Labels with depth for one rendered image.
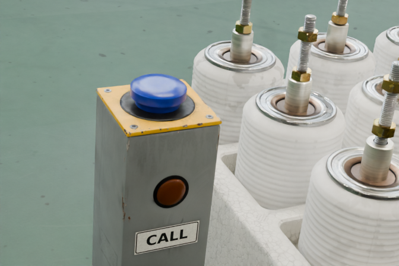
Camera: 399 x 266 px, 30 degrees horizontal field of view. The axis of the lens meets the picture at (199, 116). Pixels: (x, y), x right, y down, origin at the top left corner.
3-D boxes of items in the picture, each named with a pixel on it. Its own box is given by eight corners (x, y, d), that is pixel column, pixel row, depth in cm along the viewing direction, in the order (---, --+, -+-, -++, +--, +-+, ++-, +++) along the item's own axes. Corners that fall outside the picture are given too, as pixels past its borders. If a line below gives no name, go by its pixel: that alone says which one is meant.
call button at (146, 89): (193, 119, 52) (196, 92, 51) (140, 126, 51) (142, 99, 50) (172, 94, 56) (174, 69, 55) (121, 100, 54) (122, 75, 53)
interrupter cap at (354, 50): (323, 32, 88) (325, 27, 87) (380, 53, 83) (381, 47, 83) (286, 47, 82) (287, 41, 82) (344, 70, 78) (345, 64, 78)
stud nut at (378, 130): (389, 127, 59) (391, 117, 58) (399, 138, 57) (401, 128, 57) (366, 127, 58) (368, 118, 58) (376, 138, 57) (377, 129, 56)
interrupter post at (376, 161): (389, 187, 58) (398, 151, 57) (359, 183, 58) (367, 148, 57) (384, 171, 61) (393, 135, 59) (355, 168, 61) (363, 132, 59)
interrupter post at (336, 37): (330, 44, 84) (335, 17, 83) (348, 51, 83) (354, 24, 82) (318, 49, 83) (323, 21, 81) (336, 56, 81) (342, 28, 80)
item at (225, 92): (185, 173, 91) (198, 35, 83) (263, 183, 91) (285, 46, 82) (176, 219, 82) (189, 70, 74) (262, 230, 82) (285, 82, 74)
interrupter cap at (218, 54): (206, 42, 82) (207, 36, 81) (275, 50, 81) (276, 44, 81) (200, 70, 75) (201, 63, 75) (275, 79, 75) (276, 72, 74)
